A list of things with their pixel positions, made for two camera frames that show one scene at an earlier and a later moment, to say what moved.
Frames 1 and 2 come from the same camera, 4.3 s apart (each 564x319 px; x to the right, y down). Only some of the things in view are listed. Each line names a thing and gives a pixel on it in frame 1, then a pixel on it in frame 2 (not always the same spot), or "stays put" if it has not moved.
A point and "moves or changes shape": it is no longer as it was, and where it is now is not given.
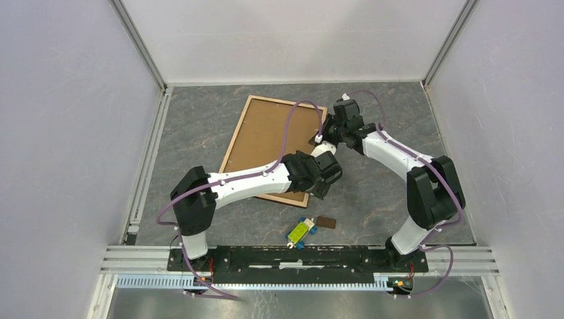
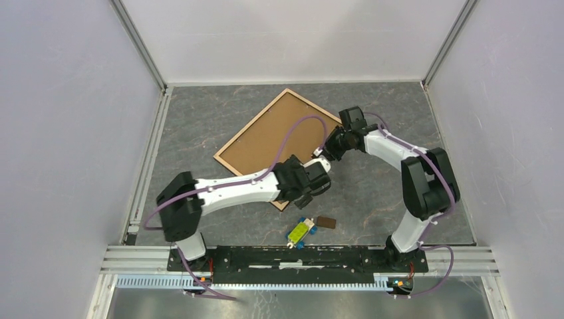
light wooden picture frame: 241,123 moves or changes shape
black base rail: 249,264 stays put
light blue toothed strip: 177,282 stays put
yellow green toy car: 297,234 stays put
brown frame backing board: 260,141 moves or changes shape
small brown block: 326,222 stays put
